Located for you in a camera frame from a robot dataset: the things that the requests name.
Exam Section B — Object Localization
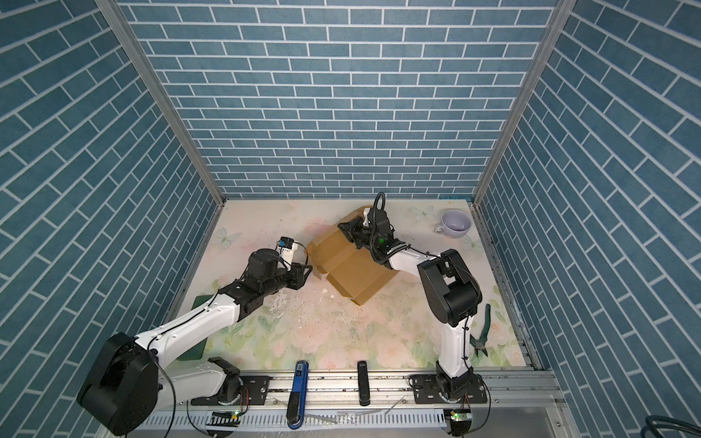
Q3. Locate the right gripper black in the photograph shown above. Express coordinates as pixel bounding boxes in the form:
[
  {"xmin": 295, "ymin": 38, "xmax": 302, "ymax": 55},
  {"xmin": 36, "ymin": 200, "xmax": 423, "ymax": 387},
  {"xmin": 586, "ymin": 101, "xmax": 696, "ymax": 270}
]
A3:
[{"xmin": 338, "ymin": 217, "xmax": 381, "ymax": 252}]

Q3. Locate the brown cardboard paper box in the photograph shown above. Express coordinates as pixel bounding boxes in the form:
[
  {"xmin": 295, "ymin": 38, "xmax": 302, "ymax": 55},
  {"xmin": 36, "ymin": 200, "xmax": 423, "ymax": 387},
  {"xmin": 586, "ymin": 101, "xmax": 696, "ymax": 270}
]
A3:
[{"xmin": 308, "ymin": 224, "xmax": 398, "ymax": 306}]

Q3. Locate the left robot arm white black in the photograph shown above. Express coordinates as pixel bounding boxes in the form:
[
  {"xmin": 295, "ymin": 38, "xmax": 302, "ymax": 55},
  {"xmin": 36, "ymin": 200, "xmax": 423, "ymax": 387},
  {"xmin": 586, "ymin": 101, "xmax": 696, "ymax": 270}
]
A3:
[{"xmin": 76, "ymin": 248, "xmax": 312, "ymax": 436}]

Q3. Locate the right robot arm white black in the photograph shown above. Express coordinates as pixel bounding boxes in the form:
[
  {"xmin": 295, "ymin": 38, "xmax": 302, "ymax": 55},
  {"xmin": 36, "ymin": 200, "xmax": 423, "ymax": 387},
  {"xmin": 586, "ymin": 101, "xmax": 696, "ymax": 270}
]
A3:
[{"xmin": 338, "ymin": 192, "xmax": 483, "ymax": 402}]

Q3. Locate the lavender ceramic cup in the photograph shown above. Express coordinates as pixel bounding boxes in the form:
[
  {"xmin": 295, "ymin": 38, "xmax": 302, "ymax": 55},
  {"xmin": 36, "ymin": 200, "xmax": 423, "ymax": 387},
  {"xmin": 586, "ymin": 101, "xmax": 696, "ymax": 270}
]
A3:
[{"xmin": 434, "ymin": 210, "xmax": 473, "ymax": 239}]

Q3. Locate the blue black handheld tool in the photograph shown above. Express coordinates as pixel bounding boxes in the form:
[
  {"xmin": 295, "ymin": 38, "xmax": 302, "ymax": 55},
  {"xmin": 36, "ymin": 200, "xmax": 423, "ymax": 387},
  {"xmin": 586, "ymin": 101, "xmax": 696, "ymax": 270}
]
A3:
[{"xmin": 286, "ymin": 361, "xmax": 309, "ymax": 430}]

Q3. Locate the green rectangular board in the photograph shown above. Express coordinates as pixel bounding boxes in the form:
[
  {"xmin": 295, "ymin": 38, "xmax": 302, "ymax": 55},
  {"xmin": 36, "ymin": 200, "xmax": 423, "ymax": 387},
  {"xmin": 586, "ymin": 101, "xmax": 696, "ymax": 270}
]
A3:
[{"xmin": 176, "ymin": 294, "xmax": 217, "ymax": 362}]

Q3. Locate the black handheld stick device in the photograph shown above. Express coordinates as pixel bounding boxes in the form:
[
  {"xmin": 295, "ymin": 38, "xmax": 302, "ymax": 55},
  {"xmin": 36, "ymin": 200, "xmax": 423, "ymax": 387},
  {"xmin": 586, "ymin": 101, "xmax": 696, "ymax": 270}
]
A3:
[{"xmin": 357, "ymin": 361, "xmax": 371, "ymax": 407}]

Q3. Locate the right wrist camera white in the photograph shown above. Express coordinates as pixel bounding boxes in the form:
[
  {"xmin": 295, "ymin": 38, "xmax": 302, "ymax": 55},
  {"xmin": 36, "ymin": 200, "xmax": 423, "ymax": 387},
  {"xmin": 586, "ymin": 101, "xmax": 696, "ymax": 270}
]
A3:
[{"xmin": 352, "ymin": 207, "xmax": 372, "ymax": 232}]

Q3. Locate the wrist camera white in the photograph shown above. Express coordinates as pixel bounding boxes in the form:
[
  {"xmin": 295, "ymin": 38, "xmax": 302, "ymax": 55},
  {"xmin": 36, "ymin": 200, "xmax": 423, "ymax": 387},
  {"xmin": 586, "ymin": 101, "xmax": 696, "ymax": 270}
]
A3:
[
  {"xmin": 277, "ymin": 237, "xmax": 298, "ymax": 270},
  {"xmin": 352, "ymin": 207, "xmax": 372, "ymax": 232}
]

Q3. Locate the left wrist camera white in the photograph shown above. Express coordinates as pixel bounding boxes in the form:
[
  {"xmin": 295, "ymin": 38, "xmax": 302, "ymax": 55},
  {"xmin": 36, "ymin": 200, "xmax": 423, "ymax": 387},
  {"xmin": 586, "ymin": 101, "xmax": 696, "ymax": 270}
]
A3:
[{"xmin": 277, "ymin": 237, "xmax": 298, "ymax": 270}]

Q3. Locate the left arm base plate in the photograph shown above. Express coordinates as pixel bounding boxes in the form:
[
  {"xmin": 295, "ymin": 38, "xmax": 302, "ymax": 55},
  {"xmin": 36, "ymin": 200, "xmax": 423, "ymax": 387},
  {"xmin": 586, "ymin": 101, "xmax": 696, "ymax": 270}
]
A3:
[{"xmin": 190, "ymin": 375, "xmax": 271, "ymax": 406}]

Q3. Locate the left circuit board below rail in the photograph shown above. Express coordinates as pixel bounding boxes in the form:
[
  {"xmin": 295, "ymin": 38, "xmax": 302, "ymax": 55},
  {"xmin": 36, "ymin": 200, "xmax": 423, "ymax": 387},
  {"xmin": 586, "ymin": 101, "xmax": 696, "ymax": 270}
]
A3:
[{"xmin": 206, "ymin": 411, "xmax": 241, "ymax": 437}]

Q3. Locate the circuit board below rail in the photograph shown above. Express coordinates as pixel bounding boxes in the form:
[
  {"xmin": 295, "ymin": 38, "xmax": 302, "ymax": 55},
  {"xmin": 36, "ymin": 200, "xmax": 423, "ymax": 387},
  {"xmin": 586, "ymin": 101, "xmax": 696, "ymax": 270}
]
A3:
[
  {"xmin": 444, "ymin": 408, "xmax": 473, "ymax": 437},
  {"xmin": 206, "ymin": 411, "xmax": 241, "ymax": 437}
]

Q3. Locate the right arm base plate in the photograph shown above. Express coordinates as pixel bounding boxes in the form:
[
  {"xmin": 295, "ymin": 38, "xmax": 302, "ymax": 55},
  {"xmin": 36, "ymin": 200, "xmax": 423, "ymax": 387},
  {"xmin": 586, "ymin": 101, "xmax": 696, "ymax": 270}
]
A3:
[{"xmin": 408, "ymin": 372, "xmax": 489, "ymax": 404}]

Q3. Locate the right circuit board below rail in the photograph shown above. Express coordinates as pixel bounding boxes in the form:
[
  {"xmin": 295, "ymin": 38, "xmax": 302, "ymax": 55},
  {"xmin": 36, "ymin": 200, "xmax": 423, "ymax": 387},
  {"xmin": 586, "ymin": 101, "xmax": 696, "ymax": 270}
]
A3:
[{"xmin": 444, "ymin": 408, "xmax": 473, "ymax": 437}]

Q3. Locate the aluminium front rail frame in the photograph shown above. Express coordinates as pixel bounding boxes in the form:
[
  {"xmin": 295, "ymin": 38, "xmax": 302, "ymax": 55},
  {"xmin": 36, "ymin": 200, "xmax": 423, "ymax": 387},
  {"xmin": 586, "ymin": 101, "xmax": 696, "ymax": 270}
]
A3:
[{"xmin": 120, "ymin": 369, "xmax": 578, "ymax": 437}]

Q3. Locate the black cable bottom right corner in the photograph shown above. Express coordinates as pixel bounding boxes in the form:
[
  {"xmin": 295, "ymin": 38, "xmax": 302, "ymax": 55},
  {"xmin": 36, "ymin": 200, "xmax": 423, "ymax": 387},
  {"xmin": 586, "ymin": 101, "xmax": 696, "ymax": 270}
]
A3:
[{"xmin": 640, "ymin": 414, "xmax": 701, "ymax": 438}]

